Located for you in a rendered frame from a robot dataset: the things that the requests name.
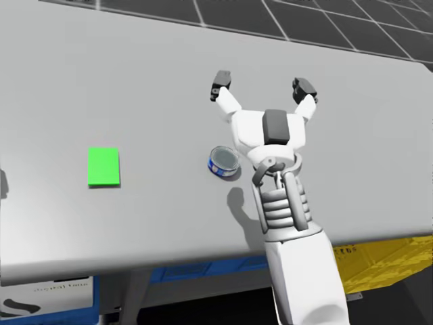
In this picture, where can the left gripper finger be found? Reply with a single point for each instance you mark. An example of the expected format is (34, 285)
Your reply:
(2, 184)

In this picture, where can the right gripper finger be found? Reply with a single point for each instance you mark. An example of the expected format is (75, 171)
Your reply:
(227, 101)
(306, 103)

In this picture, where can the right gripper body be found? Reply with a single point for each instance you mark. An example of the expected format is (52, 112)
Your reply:
(248, 130)

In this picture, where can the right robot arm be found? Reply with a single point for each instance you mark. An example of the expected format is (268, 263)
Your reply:
(304, 271)

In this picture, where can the blue flat can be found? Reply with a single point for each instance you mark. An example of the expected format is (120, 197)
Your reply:
(223, 162)

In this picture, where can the green pad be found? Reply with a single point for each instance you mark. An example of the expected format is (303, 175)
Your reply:
(103, 167)

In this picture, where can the white box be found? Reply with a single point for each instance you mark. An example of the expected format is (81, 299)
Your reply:
(47, 298)

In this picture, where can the yellow box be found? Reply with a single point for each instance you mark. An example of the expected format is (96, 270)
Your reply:
(382, 264)

